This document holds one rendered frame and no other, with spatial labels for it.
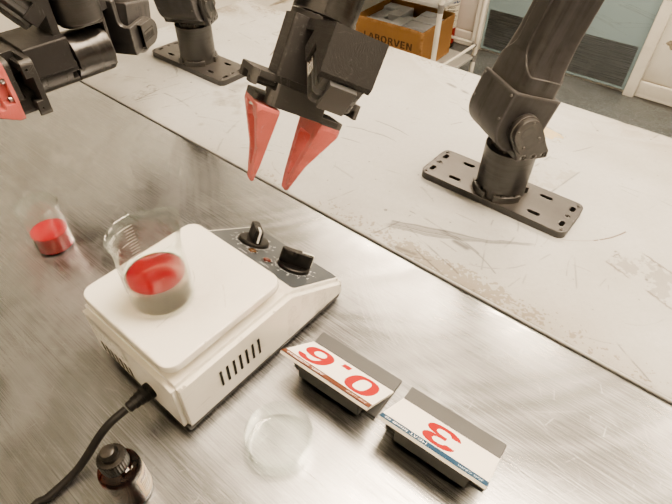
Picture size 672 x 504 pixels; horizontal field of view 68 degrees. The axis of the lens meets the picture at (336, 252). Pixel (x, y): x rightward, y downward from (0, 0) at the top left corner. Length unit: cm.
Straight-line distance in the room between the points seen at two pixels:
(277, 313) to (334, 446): 12
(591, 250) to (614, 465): 26
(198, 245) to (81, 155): 37
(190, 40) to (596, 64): 270
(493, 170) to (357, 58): 31
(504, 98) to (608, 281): 23
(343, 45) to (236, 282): 20
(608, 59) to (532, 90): 276
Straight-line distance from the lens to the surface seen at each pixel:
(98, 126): 87
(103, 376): 51
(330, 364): 45
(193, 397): 42
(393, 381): 47
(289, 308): 45
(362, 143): 76
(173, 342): 40
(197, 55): 98
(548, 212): 67
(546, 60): 59
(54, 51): 69
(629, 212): 74
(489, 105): 60
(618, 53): 332
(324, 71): 37
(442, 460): 40
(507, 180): 65
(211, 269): 45
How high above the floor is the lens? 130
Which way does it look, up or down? 44 degrees down
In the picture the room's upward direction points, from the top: 1 degrees clockwise
